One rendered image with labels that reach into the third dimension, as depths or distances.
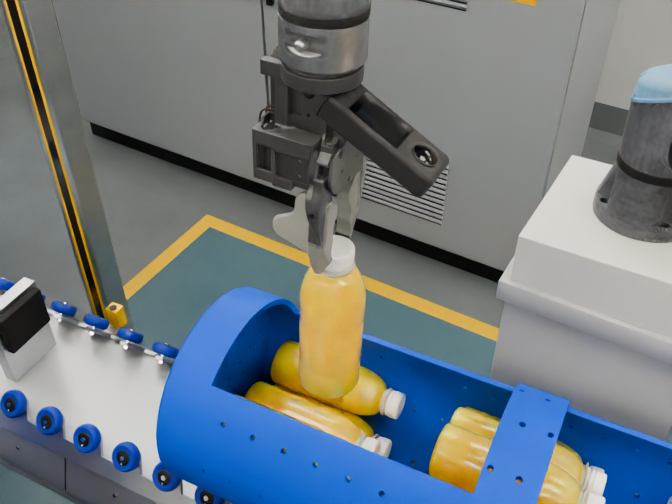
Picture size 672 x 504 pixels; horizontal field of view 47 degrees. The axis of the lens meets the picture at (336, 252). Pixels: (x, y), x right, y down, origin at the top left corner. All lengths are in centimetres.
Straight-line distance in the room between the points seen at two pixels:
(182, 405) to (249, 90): 209
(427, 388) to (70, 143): 83
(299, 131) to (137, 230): 253
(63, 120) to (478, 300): 176
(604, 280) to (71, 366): 89
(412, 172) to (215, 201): 266
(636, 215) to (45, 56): 101
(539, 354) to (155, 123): 243
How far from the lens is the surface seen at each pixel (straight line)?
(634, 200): 117
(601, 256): 114
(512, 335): 129
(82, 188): 161
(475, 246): 280
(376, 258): 296
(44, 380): 142
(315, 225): 69
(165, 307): 283
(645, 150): 114
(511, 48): 238
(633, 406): 131
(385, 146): 64
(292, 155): 68
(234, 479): 100
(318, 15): 61
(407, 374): 114
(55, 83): 149
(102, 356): 143
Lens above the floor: 195
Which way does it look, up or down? 41 degrees down
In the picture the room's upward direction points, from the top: straight up
